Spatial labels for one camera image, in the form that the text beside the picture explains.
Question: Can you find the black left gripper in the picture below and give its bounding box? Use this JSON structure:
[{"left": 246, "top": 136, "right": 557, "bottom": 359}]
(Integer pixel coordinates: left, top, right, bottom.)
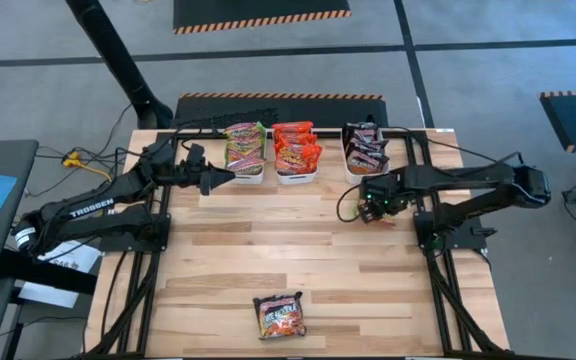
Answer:
[{"left": 159, "top": 159, "right": 237, "bottom": 198}]

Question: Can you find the white plastic bin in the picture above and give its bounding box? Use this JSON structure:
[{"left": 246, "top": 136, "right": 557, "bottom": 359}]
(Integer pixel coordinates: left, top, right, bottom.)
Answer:
[
  {"left": 272, "top": 124, "right": 319, "bottom": 186},
  {"left": 341, "top": 124, "right": 390, "bottom": 185},
  {"left": 223, "top": 124, "right": 268, "bottom": 185}
]

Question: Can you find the yellow power plug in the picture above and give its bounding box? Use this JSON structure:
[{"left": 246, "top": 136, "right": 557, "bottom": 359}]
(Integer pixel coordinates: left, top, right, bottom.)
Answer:
[{"left": 61, "top": 151, "right": 114, "bottom": 182}]

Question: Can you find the white paper sheet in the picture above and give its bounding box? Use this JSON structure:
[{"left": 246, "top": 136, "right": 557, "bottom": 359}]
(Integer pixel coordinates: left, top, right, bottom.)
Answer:
[{"left": 17, "top": 238, "right": 102, "bottom": 309}]

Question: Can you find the black desk foot bar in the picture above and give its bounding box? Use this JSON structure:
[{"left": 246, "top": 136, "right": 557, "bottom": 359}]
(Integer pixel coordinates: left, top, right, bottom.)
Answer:
[{"left": 0, "top": 248, "right": 98, "bottom": 296}]

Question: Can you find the grey desk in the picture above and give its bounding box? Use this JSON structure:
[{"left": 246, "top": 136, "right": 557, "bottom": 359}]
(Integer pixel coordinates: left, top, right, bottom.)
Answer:
[{"left": 0, "top": 139, "right": 40, "bottom": 286}]

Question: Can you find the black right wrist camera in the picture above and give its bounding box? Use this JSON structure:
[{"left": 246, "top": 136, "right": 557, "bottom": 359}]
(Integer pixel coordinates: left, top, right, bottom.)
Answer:
[{"left": 359, "top": 202, "right": 385, "bottom": 225}]

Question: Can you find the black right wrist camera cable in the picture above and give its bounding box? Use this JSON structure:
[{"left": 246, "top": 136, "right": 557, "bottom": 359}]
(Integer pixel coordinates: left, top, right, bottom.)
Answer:
[{"left": 336, "top": 183, "right": 367, "bottom": 225}]

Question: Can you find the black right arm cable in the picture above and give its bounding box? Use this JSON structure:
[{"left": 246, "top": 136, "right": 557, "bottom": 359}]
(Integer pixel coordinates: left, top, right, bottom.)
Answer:
[{"left": 396, "top": 126, "right": 524, "bottom": 166}]

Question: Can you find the black camera stand pole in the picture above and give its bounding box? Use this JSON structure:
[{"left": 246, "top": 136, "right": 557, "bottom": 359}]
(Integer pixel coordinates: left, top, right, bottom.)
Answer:
[{"left": 64, "top": 0, "right": 174, "bottom": 130}]

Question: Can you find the black metal table frame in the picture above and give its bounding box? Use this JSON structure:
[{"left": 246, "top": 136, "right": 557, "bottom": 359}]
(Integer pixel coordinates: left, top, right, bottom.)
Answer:
[{"left": 85, "top": 128, "right": 514, "bottom": 360}]

